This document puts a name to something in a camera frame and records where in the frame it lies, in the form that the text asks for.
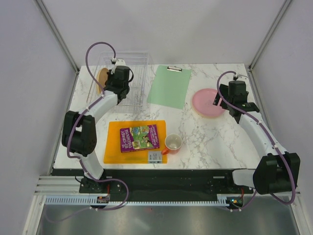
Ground purple treehouse book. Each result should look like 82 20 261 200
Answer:
120 124 160 153

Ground orange mug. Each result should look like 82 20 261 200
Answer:
161 134 182 155

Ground tan plate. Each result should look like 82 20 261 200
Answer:
96 68 109 89

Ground green clipboard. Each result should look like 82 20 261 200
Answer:
147 65 191 109

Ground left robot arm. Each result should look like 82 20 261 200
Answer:
62 65 134 192

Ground clear wire dish rack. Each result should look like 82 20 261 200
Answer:
87 51 150 113

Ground orange-yellow plate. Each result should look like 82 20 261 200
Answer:
192 103 225 118

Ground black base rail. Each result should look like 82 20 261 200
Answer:
79 169 253 200

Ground pink plate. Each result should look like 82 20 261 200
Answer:
191 88 217 105

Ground white slotted cable duct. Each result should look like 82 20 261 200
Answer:
45 194 243 207

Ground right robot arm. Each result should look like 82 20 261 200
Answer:
213 80 300 195

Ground small grey card box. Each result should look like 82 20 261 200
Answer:
148 151 162 164

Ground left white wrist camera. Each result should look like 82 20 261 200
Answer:
111 58 126 71

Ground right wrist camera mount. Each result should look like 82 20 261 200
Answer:
233 73 248 81

